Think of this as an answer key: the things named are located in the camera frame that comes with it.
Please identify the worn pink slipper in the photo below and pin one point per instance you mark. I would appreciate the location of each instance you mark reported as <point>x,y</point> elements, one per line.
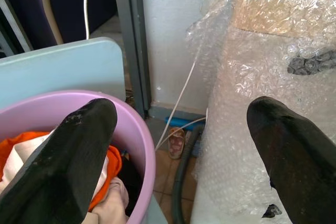
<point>176,144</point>

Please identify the clear bubble wrap sheet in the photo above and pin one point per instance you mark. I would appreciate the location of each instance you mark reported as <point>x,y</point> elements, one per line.
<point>236,142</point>

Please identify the blue plastic floor item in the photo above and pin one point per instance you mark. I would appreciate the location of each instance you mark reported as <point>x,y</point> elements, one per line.
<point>178,122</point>

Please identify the beige curved chair armrest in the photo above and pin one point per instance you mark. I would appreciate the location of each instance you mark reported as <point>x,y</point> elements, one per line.
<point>48,11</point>

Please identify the dark garment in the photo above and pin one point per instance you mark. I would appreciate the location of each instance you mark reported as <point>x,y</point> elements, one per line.
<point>131,182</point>

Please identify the light blue plastic chair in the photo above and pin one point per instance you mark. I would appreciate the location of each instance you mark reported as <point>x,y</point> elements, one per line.
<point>65,66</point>

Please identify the orange garment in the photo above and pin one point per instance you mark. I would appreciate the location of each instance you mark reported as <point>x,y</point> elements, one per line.
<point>114,163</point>

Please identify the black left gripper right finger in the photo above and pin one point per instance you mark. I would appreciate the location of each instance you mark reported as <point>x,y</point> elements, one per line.
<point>296,161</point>

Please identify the cream white garment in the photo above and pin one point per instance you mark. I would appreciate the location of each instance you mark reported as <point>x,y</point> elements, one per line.
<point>21,153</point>

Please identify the pale pink ruffled garment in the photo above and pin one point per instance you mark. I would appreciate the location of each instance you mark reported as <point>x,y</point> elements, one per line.
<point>113,200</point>

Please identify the dark grey barred rack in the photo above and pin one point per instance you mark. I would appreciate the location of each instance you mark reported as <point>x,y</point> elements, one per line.
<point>13,24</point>

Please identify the grey metal door frame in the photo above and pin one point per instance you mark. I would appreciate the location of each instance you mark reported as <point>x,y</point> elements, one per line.
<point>131,37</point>

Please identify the lilac plastic laundry basin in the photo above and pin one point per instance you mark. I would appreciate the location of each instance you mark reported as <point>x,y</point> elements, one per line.
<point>131,129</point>

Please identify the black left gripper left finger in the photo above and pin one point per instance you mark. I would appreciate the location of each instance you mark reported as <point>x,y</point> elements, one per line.
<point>57,176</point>

